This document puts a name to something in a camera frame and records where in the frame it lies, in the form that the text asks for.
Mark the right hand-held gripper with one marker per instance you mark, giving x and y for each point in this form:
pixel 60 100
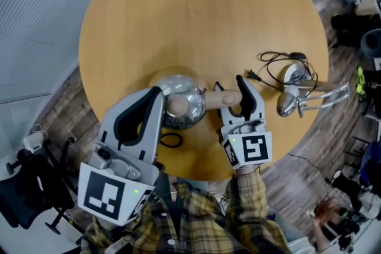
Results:
pixel 250 148

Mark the silver desk lamp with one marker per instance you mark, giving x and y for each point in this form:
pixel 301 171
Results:
pixel 300 95

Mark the person's yellow plaid shirt torso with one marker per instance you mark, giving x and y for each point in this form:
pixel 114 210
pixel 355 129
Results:
pixel 190 223

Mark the white power adapter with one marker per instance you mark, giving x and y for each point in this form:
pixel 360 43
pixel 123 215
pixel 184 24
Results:
pixel 33 141

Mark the person's left forearm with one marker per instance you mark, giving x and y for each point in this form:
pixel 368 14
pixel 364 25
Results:
pixel 98 232

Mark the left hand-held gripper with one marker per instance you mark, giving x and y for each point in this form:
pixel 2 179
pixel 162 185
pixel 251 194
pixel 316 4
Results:
pixel 113 181

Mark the person's right forearm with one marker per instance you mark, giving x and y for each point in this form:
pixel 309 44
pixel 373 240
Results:
pixel 247 190

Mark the black office chair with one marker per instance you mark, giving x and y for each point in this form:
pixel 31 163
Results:
pixel 26 187

